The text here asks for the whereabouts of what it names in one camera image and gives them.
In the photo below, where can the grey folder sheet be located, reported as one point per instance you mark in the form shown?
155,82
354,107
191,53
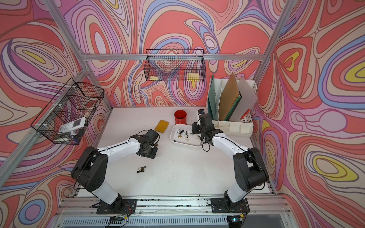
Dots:
247,90

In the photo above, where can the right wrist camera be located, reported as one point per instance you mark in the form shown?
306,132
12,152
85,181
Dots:
199,113

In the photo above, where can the white remote control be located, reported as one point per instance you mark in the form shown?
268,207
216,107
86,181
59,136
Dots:
73,126

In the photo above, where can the black wire basket back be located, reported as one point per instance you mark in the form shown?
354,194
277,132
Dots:
175,64

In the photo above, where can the dark bronze piece pair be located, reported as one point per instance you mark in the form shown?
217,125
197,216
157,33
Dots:
141,169

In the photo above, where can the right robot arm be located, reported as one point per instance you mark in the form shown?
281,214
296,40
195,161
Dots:
249,168

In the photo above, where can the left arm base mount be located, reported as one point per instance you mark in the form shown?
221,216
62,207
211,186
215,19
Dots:
119,206

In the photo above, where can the black wire basket left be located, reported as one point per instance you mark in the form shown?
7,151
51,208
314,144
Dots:
73,101

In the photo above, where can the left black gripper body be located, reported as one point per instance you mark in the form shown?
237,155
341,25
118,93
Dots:
151,152

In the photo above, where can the brown cardboard folder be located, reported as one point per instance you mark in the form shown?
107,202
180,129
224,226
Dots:
229,99

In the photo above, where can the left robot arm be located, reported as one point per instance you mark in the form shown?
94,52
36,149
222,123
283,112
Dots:
94,163

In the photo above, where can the white desk file organizer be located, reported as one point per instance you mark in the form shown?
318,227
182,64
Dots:
239,123

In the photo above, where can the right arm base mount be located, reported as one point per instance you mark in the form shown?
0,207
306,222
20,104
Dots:
223,205

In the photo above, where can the red metal bucket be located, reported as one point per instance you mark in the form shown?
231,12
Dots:
180,117

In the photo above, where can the black wire basket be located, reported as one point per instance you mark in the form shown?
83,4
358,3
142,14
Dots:
73,101
175,64

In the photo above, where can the yellow wallet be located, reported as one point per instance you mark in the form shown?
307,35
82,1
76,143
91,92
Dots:
161,126

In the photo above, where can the white plastic storage box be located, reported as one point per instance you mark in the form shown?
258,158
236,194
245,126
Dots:
194,140

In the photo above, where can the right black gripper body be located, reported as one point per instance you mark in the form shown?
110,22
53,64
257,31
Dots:
196,129

